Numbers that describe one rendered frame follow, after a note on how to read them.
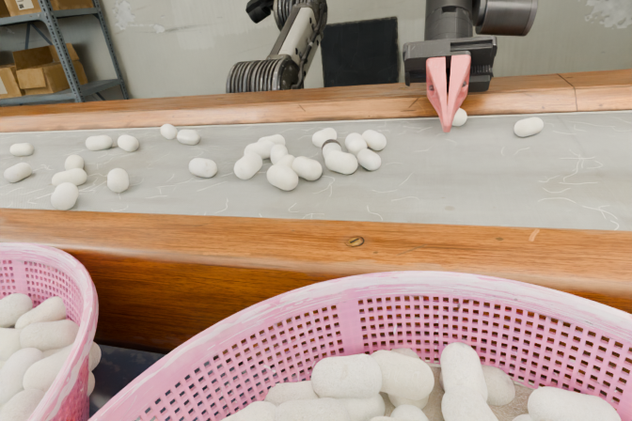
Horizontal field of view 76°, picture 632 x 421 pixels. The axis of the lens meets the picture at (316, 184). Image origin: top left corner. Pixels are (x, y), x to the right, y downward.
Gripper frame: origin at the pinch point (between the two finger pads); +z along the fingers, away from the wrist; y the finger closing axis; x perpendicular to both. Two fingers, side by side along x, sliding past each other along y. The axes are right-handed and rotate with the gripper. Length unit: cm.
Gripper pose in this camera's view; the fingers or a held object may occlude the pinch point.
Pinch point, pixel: (447, 123)
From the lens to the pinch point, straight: 47.5
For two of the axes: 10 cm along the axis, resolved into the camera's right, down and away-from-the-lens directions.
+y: 9.6, 0.2, -2.9
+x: 2.6, 4.2, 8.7
